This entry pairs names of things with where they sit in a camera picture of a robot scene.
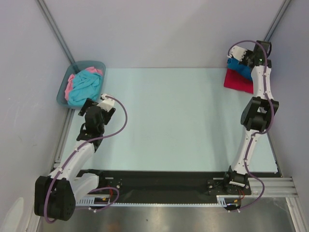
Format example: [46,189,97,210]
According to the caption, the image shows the dark blue t shirt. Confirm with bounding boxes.
[227,58,253,81]

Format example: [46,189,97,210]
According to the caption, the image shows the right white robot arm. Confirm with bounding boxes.
[223,41,279,194]

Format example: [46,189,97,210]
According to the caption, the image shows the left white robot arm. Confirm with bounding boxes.
[34,94,115,223]

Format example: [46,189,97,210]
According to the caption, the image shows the light blue t shirt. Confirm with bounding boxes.
[68,69,103,107]

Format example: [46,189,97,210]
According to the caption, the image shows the teal plastic basket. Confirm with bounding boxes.
[56,60,106,109]

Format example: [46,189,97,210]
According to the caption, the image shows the folded red t shirt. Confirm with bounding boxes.
[224,69,253,94]

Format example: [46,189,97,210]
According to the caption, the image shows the pink t shirt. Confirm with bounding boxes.
[64,66,103,100]

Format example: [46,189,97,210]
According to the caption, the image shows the black front mat strip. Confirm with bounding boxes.
[48,169,282,205]

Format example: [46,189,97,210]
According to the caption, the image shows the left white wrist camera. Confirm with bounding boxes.
[98,93,115,112]

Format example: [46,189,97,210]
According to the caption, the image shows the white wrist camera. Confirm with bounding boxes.
[98,93,115,112]
[227,45,247,61]

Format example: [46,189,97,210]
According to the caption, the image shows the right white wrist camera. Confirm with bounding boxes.
[227,45,247,61]

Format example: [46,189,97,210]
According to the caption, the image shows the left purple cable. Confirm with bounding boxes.
[43,94,128,223]

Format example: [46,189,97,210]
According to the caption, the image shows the right aluminium corner post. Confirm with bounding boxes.
[264,0,292,42]

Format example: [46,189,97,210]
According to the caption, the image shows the aluminium corner post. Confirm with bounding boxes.
[35,0,75,64]
[264,0,292,42]

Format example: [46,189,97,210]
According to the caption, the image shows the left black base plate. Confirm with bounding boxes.
[89,177,123,194]

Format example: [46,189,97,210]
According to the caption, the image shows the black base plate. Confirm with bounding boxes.
[206,179,252,196]
[89,177,123,194]

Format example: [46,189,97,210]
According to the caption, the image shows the left slotted cable duct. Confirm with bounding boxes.
[76,195,111,207]

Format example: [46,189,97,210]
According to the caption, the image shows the slotted cable duct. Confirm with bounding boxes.
[217,195,241,207]
[76,195,111,207]

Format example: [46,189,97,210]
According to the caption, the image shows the left aluminium corner post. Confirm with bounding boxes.
[35,0,75,64]

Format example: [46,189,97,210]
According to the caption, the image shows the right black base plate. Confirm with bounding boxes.
[206,179,252,196]

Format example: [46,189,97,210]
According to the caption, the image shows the aluminium front rail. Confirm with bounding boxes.
[74,176,299,198]

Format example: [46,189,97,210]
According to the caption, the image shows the right slotted cable duct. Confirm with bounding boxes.
[217,195,241,207]

